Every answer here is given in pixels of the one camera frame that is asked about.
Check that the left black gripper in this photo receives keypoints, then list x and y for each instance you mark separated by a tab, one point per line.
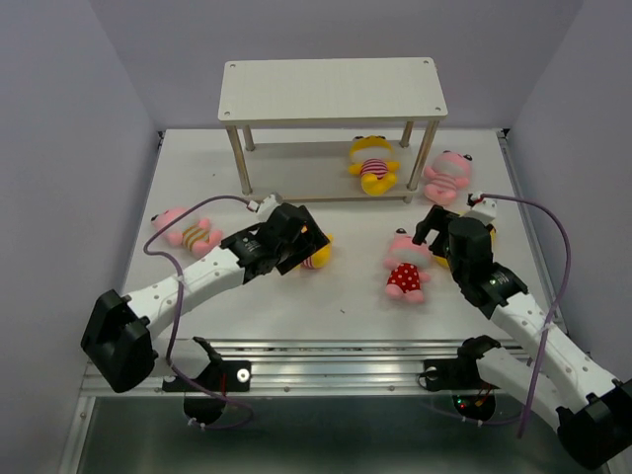
310	241

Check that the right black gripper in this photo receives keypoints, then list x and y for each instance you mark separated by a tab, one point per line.
436	218

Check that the yellow plush pink-striped shirt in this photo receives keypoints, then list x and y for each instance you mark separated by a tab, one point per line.
321	258

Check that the yellow plush red-striped shirt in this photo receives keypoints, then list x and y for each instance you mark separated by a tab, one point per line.
372	159

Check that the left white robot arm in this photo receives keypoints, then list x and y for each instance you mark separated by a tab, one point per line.
121	330

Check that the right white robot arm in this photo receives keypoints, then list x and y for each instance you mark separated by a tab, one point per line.
588	407

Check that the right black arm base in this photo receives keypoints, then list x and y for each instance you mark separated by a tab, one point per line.
474	399

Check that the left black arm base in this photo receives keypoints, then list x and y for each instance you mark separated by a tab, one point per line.
217	378

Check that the white two-tier shelf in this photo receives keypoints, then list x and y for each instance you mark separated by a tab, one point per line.
291	123

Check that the yellow plush blue-striped shirt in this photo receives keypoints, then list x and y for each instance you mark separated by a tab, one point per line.
441	237

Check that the pink plush pink-striped shirt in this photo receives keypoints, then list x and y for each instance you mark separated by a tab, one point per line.
449	173

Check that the pink plush red polka-dot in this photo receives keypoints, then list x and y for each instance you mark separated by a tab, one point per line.
408	265

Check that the pink plush orange-striped shirt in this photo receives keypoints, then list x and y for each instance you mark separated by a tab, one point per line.
194	233

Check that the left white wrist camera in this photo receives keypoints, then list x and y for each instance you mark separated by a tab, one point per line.
265	207

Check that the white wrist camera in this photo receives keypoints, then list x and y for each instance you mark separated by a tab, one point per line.
265	207
484	209

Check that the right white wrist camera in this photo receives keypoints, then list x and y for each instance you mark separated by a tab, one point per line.
484	209

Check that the aluminium rail frame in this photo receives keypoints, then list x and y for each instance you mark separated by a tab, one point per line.
333	331

